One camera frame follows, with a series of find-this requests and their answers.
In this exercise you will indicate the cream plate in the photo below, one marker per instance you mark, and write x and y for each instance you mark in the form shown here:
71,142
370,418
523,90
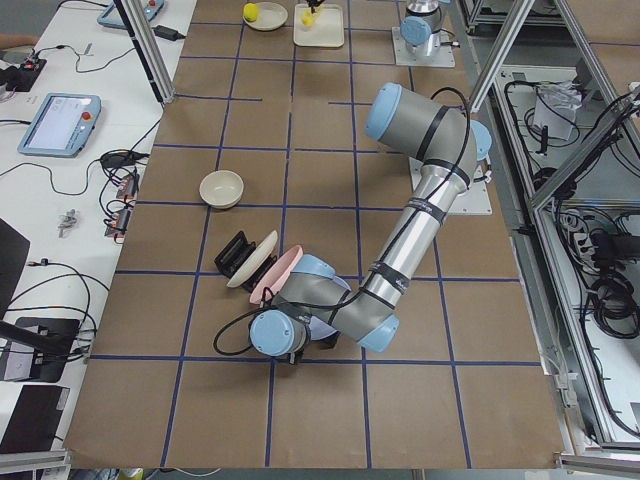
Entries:
250,267

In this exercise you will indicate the pink plate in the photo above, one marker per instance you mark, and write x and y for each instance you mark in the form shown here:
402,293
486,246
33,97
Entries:
277,274

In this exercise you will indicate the black monitor stand base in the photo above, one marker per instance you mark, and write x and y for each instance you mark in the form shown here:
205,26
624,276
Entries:
37,348

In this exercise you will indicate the blue plate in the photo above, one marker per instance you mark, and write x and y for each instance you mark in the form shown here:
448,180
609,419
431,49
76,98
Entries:
322,330

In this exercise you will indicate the yellow lemon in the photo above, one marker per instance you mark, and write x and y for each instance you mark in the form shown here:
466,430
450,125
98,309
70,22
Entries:
250,12

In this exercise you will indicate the black power adapter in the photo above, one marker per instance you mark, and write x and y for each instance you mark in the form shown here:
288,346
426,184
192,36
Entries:
168,33

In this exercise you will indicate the crumpled white paper bag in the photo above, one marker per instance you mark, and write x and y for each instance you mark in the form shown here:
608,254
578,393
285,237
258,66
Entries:
555,109

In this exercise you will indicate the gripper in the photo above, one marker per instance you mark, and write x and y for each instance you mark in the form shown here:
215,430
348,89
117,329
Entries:
330,342

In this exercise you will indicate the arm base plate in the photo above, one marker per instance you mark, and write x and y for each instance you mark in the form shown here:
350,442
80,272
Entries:
405,55
474,202

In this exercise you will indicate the black dish rack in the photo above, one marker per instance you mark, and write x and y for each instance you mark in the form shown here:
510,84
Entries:
228,261

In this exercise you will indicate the aluminium frame post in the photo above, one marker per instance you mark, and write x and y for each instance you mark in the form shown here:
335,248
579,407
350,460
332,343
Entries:
146,47

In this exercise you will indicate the white rectangular tray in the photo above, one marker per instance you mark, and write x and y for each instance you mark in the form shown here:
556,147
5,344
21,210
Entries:
327,29

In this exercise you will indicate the white shallow dish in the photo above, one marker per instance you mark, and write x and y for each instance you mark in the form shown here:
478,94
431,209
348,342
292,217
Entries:
271,16

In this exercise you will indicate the cream bowl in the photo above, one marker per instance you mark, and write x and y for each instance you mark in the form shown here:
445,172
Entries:
221,189

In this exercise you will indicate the blue teach pendant near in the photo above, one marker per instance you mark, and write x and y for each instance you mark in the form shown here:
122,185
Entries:
61,126

